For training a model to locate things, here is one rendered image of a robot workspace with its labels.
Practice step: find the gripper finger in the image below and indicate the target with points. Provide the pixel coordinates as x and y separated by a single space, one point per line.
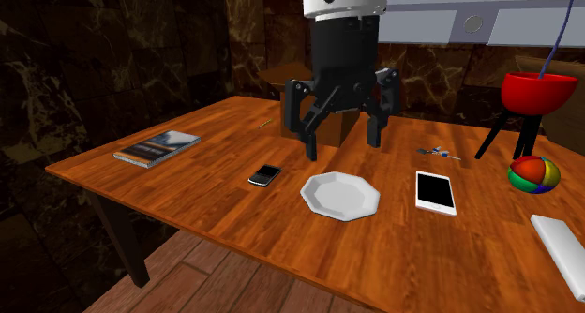
381 106
301 115

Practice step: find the white octagonal plate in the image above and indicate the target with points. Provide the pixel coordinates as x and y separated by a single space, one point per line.
340 196

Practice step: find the white flat rectangular device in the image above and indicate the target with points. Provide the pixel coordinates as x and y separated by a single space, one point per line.
562 250

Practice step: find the thin green pencil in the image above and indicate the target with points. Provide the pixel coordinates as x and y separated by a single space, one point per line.
264 124

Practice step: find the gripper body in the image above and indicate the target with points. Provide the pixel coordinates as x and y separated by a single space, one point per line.
343 51

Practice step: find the book with dark cover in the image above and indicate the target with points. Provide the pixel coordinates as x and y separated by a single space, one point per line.
157 148

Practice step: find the black mobile phone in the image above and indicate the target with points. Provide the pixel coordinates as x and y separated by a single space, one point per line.
264 175

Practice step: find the small grey and blue tool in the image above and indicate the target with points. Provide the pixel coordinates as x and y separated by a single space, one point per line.
436 152

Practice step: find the multicoloured ball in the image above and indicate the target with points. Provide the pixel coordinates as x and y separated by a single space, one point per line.
534 174

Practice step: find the white tablet with black screen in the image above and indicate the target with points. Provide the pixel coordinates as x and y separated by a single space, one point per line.
435 192

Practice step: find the wooden table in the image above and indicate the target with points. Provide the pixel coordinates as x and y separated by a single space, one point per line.
219 211

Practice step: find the red plant pot on stand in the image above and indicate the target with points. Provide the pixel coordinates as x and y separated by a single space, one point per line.
537 92

